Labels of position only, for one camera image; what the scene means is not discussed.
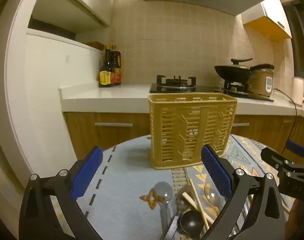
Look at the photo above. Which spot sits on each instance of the dark sauce bottle yellow label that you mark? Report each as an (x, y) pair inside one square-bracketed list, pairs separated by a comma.
[(105, 77)]

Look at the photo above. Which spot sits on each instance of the brown cardboard box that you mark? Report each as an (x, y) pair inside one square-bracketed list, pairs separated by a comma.
[(97, 45)]

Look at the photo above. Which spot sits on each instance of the yellow plastic utensil basket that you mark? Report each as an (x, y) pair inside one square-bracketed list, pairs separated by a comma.
[(206, 120)]

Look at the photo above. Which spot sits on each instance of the clear plastic spoon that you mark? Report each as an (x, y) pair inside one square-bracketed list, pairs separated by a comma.
[(163, 191)]

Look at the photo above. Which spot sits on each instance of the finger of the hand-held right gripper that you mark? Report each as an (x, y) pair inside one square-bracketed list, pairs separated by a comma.
[(273, 158), (297, 148)]

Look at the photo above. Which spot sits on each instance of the wooden chopstick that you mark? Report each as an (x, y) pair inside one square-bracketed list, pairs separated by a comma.
[(195, 197), (189, 200)]

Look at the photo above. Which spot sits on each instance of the black gas stove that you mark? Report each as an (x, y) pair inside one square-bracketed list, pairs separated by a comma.
[(207, 88)]

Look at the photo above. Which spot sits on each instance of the beige rice cooker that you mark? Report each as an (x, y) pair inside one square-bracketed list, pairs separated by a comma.
[(261, 82)]

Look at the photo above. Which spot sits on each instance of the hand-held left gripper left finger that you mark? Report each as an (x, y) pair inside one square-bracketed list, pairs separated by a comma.
[(88, 172)]

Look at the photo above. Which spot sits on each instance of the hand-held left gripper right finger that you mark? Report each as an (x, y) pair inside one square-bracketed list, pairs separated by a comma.
[(215, 172)]

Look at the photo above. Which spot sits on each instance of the patterned blue tablecloth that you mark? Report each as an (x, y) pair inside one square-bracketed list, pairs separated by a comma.
[(127, 180)]

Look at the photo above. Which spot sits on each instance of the dark window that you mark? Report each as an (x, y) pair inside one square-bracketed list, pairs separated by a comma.
[(302, 42)]

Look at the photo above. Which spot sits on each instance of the black wok with lid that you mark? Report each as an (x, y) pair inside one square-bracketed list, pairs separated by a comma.
[(232, 72)]

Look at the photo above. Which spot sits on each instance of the dark sauce bottle red label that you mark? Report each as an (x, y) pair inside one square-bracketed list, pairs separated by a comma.
[(117, 76)]

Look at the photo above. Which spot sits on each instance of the black spoon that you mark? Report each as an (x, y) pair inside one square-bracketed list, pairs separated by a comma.
[(190, 222)]

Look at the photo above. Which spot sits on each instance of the black ladle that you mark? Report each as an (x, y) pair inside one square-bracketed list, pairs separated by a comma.
[(183, 197)]

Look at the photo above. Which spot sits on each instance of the white refrigerator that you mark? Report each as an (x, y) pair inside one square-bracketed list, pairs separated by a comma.
[(54, 92)]

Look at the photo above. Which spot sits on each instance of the white and orange wall cabinet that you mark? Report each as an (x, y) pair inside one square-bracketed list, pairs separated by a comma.
[(269, 25)]

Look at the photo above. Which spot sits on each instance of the white electric kettle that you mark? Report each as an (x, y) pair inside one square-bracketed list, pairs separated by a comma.
[(298, 91)]

